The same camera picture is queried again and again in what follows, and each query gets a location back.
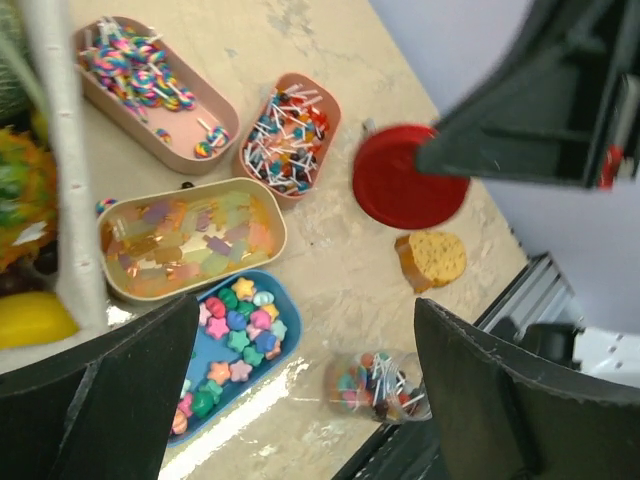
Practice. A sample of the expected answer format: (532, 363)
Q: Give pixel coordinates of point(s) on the bread slice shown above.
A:
(430, 259)

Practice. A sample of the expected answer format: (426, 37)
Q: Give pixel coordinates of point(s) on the pink tray of lollipops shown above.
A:
(287, 142)

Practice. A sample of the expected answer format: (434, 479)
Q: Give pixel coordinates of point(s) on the stray swirl lollipop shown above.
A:
(103, 205)

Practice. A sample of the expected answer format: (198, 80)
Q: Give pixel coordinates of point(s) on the green cantaloupe melon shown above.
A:
(19, 82)

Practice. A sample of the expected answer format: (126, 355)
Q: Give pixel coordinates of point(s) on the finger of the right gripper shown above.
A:
(561, 109)

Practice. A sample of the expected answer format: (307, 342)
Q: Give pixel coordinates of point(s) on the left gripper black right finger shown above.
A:
(505, 413)

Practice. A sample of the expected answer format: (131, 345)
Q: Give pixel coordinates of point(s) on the yellow tray gummy candies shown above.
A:
(162, 245)

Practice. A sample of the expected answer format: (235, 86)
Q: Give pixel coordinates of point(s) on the clear glass jar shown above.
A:
(386, 386)

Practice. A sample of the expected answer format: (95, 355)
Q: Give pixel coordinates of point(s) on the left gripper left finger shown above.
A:
(103, 409)

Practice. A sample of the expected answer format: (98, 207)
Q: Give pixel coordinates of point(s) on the yellow bananas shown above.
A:
(34, 318)

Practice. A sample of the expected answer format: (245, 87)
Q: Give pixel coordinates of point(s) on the aluminium rail frame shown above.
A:
(540, 293)

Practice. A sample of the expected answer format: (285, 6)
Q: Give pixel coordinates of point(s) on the black base mount frame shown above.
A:
(410, 451)

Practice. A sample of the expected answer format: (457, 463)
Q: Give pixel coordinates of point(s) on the pink tray swirl lollipops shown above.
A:
(135, 78)

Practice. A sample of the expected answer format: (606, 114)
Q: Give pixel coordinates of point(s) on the wicker basket with liner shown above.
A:
(80, 285)

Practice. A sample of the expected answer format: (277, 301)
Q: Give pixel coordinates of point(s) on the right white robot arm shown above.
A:
(594, 240)

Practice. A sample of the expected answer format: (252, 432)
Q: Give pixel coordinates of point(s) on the blue tray star candies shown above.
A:
(248, 324)

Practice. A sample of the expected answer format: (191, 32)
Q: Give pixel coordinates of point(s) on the toy pineapple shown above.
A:
(29, 200)

